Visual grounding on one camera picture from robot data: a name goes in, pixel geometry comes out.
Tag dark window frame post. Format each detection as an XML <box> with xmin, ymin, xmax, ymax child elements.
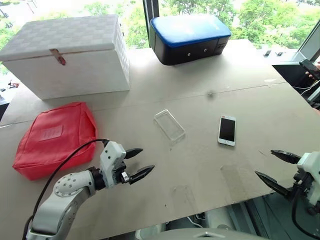
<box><xmin>142</xmin><ymin>0</ymin><xmax>161</xmax><ymax>50</ymax></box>

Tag white woven lidded box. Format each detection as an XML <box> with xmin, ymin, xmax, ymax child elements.
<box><xmin>0</xmin><ymin>13</ymin><xmax>131</xmax><ymax>101</ymax></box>

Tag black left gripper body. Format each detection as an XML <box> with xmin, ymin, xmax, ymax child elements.
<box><xmin>112</xmin><ymin>156</ymin><xmax>132</xmax><ymax>186</ymax></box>

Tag blue and black case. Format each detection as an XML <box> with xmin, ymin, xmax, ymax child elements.
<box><xmin>149</xmin><ymin>13</ymin><xmax>232</xmax><ymax>66</ymax></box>

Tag brown leather box strap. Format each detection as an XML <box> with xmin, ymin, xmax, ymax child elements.
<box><xmin>49</xmin><ymin>48</ymin><xmax>67</xmax><ymax>66</ymax></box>

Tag clear phone case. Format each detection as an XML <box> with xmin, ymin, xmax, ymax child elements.
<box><xmin>153</xmin><ymin>109</ymin><xmax>186</xmax><ymax>143</ymax></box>

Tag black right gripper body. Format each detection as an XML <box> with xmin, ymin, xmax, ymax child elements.
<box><xmin>291</xmin><ymin>168</ymin><xmax>316</xmax><ymax>200</ymax></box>

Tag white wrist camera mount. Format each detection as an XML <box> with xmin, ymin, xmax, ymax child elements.
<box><xmin>99</xmin><ymin>140</ymin><xmax>127</xmax><ymax>187</ymax></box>
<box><xmin>296</xmin><ymin>151</ymin><xmax>320</xmax><ymax>208</ymax></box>

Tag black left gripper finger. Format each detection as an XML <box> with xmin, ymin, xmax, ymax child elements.
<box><xmin>129</xmin><ymin>164</ymin><xmax>156</xmax><ymax>186</ymax></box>
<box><xmin>126</xmin><ymin>147</ymin><xmax>144</xmax><ymax>160</ymax></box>

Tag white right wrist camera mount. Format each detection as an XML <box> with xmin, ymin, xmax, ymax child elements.
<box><xmin>296</xmin><ymin>151</ymin><xmax>320</xmax><ymax>208</ymax></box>

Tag white smartphone with black screen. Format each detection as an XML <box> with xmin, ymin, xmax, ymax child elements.
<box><xmin>217</xmin><ymin>114</ymin><xmax>237</xmax><ymax>147</ymax></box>

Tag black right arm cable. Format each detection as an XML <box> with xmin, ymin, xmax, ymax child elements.
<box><xmin>290</xmin><ymin>183</ymin><xmax>320</xmax><ymax>237</ymax></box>

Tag bystander's bare hand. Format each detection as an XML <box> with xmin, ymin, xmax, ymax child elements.
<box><xmin>305</xmin><ymin>61</ymin><xmax>320</xmax><ymax>81</ymax></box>

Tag red fabric pouch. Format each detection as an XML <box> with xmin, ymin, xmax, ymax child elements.
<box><xmin>12</xmin><ymin>101</ymin><xmax>98</xmax><ymax>181</ymax></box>

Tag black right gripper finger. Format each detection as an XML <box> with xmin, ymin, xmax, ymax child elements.
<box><xmin>254</xmin><ymin>170</ymin><xmax>294</xmax><ymax>201</ymax></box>
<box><xmin>270</xmin><ymin>149</ymin><xmax>303</xmax><ymax>165</ymax></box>

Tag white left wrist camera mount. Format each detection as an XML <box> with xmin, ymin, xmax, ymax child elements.
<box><xmin>99</xmin><ymin>140</ymin><xmax>127</xmax><ymax>187</ymax></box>

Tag thin white cable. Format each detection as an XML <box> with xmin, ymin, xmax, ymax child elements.
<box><xmin>291</xmin><ymin>79</ymin><xmax>320</xmax><ymax>98</ymax></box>

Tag grey slanted window frame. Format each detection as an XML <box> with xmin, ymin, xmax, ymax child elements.
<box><xmin>296</xmin><ymin>24</ymin><xmax>320</xmax><ymax>64</ymax></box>

